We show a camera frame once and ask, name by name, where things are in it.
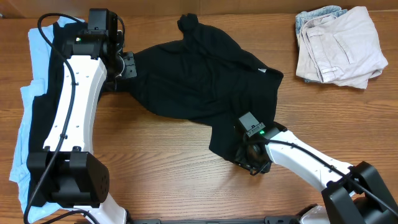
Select black t-shirt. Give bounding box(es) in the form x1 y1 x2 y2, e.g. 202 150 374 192
107 14 283 162

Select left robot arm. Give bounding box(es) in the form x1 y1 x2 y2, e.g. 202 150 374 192
25 8 137 223

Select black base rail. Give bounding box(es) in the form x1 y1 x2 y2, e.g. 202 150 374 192
130 203 327 224

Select beige folded shorts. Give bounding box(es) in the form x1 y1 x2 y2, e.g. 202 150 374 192
296 6 388 89

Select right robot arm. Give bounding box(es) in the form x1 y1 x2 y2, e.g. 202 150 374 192
235 113 397 224

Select light blue shirt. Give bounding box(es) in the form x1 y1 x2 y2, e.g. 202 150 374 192
9 17 76 223

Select folded denim garment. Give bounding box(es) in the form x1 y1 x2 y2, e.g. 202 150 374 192
295 5 348 38

